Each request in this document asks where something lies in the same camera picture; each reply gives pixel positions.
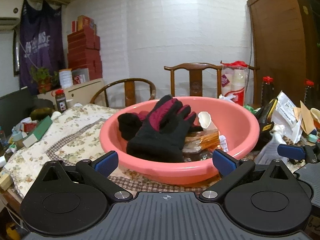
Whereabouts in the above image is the yellow black tool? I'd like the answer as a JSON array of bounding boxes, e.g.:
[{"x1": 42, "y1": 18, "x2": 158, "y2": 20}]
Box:
[{"x1": 253, "y1": 98, "x2": 278, "y2": 151}]

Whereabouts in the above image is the beige cabinet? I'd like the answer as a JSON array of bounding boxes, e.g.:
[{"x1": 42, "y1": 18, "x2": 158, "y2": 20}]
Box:
[{"x1": 37, "y1": 79, "x2": 106, "y2": 109}]

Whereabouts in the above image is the red cap sauce bottle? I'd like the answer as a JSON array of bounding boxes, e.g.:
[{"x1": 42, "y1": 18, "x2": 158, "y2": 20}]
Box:
[{"x1": 55, "y1": 89, "x2": 67, "y2": 113}]

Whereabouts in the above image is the stack of red boxes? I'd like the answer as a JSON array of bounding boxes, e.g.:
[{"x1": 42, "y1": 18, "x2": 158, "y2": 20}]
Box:
[{"x1": 67, "y1": 15, "x2": 103, "y2": 80}]

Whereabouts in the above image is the round-back wooden chair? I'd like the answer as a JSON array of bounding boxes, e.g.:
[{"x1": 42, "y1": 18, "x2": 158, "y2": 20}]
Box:
[{"x1": 89, "y1": 78, "x2": 156, "y2": 107}]

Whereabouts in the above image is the air conditioner unit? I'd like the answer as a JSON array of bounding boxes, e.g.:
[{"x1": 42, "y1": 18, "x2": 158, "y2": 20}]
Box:
[{"x1": 0, "y1": 0, "x2": 24, "y2": 31}]

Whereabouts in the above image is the floral quilted tablecloth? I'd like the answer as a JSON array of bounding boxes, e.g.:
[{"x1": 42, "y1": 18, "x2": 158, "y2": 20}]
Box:
[{"x1": 2, "y1": 104, "x2": 220, "y2": 198}]

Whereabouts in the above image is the white cylindrical canister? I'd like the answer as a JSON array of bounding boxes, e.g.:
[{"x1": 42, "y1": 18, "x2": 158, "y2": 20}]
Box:
[{"x1": 59, "y1": 69, "x2": 73, "y2": 89}]

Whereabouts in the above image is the pink plastic basin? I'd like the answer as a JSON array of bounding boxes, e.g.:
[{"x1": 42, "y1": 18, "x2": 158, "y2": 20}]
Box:
[{"x1": 99, "y1": 95, "x2": 261, "y2": 186}]

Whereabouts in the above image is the white paper cup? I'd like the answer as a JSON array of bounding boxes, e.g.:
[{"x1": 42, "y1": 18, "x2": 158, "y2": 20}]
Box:
[{"x1": 198, "y1": 111, "x2": 217, "y2": 131}]

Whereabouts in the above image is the brown wooden wardrobe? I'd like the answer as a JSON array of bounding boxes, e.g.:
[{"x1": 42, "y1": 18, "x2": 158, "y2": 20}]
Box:
[{"x1": 247, "y1": 0, "x2": 319, "y2": 106}]

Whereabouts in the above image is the dark bottle red flower cap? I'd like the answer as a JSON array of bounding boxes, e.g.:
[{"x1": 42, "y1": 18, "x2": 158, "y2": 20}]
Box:
[{"x1": 261, "y1": 76, "x2": 274, "y2": 106}]

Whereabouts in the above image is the clear bag with orange contents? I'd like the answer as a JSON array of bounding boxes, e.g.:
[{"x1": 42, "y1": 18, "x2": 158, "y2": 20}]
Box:
[{"x1": 182, "y1": 129, "x2": 220, "y2": 154}]

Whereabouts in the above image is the straight-back wooden chair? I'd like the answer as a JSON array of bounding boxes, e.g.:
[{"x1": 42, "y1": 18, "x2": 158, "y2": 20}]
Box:
[{"x1": 164, "y1": 61, "x2": 260, "y2": 96}]

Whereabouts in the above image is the white printed paper package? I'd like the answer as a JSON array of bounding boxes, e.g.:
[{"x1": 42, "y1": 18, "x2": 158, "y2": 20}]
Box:
[{"x1": 272, "y1": 91, "x2": 303, "y2": 144}]

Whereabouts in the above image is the green box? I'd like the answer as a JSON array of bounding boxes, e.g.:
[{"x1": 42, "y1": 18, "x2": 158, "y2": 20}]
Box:
[{"x1": 23, "y1": 116, "x2": 53, "y2": 148}]

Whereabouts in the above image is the potted green plant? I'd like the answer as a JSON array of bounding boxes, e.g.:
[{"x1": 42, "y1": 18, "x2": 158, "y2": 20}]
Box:
[{"x1": 30, "y1": 66, "x2": 59, "y2": 94}]

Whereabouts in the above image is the maroon black glove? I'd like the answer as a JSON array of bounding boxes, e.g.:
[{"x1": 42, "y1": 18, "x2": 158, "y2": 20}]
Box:
[{"x1": 118, "y1": 94, "x2": 203, "y2": 163}]

